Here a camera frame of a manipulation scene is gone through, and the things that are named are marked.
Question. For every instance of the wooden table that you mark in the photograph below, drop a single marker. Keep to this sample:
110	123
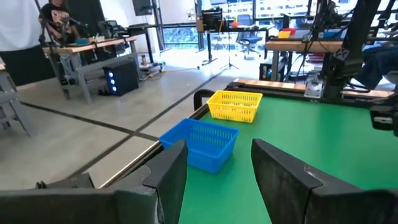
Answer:
298	46

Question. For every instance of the black screen on stand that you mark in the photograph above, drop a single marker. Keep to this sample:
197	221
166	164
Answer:
212	19

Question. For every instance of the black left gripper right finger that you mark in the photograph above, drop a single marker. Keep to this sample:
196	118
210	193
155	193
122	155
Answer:
283	186

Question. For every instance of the person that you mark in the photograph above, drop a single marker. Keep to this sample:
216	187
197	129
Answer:
377	62
59	18

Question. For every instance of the blue plastic basket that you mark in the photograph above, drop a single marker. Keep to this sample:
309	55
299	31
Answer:
205	146

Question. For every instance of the black computer tower blue lights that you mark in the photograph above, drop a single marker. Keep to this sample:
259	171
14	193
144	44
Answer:
122	77

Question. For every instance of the black wall monitor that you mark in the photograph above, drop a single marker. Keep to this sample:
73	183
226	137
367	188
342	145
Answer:
142	7

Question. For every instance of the wooden desk with grey legs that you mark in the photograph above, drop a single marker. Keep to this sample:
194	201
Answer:
90	46

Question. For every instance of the green table mat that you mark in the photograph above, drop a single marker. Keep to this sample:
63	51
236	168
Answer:
311	130

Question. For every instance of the blue office chair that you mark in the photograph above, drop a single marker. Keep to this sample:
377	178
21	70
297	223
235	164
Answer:
250	39

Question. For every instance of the yellow plastic basket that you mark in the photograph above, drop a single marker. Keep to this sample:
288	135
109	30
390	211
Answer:
233	109

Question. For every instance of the yellow box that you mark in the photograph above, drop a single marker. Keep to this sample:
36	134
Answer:
284	34

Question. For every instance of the black tripod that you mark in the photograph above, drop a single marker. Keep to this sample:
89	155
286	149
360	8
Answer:
229	46

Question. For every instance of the silver metal clamp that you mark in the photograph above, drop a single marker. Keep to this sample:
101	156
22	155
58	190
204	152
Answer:
314	90

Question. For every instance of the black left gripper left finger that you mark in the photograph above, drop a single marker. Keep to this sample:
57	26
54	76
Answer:
164	193

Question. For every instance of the black desk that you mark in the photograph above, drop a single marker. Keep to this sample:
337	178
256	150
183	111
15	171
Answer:
140	29

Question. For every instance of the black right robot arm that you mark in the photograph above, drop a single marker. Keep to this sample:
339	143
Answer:
351	46

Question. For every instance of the brown bottle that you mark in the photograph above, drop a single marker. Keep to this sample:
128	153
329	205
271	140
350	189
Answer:
144	60

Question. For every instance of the white partition panel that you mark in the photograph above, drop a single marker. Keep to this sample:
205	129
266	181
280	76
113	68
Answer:
18	25

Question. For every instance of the grey metal stand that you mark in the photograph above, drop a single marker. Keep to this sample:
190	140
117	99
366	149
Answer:
15	105

